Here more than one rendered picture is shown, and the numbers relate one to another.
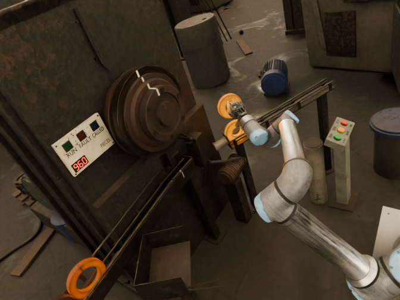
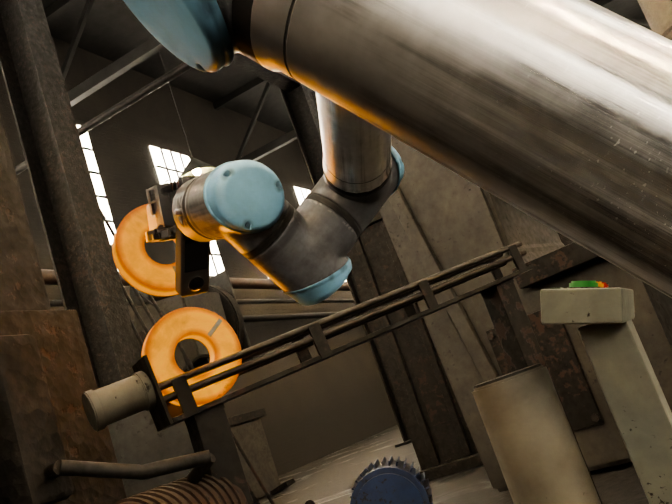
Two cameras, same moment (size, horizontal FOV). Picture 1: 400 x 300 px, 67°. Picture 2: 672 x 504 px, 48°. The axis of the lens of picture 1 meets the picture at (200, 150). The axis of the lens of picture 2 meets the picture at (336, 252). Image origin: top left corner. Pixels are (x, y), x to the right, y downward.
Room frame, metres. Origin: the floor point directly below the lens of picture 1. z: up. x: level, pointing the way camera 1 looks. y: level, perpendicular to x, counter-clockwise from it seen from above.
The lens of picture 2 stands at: (0.47, -0.04, 0.54)
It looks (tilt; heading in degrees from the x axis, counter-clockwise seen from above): 12 degrees up; 337
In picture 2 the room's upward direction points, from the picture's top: 19 degrees counter-clockwise
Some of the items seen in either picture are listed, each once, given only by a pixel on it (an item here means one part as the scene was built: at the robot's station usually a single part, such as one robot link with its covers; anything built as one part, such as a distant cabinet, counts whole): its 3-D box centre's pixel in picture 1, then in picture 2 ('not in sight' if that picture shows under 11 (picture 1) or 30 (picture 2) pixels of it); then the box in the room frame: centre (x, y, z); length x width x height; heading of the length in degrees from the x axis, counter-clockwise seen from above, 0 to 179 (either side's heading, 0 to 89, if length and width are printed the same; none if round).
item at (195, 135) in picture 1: (197, 149); (9, 426); (1.63, 0.01, 0.68); 0.11 x 0.08 x 0.24; 44
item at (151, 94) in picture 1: (163, 113); not in sight; (1.38, 0.10, 1.11); 0.28 x 0.06 x 0.28; 134
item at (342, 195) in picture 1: (342, 166); (668, 475); (1.40, -0.83, 0.31); 0.24 x 0.16 x 0.62; 134
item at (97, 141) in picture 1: (86, 144); not in sight; (1.30, 0.49, 1.15); 0.26 x 0.02 x 0.18; 134
